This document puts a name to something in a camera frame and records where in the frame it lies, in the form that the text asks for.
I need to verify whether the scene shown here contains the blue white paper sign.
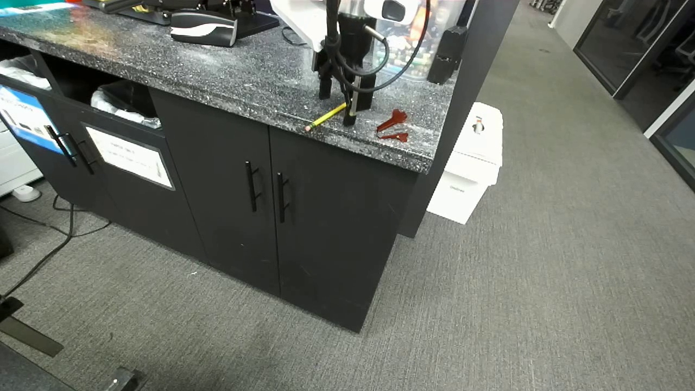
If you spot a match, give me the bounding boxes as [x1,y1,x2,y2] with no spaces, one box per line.
[0,87,67,156]

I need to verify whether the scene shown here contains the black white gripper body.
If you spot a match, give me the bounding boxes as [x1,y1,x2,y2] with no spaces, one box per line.
[266,0,419,54]

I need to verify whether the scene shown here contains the black cabinet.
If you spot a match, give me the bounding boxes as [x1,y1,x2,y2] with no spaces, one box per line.
[0,42,519,335]

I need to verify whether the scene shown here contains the cabinet door handle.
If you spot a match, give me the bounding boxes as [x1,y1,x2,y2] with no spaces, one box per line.
[276,173,289,224]
[245,161,257,214]

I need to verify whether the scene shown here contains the left cabinet door handle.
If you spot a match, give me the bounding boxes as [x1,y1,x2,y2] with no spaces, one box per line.
[245,161,257,214]

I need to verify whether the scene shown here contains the right cabinet door handle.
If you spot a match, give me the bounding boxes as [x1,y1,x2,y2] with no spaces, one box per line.
[276,173,289,224]

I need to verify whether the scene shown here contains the white waste bin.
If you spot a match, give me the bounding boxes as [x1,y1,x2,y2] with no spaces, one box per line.
[427,103,503,226]

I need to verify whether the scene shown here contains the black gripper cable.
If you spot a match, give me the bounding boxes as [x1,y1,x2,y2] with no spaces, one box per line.
[353,0,433,96]

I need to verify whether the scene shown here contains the red staple remover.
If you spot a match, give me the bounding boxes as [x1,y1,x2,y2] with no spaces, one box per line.
[376,110,408,142]

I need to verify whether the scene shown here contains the yellow pencil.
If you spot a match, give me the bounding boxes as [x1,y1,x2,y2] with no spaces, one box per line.
[304,103,346,132]

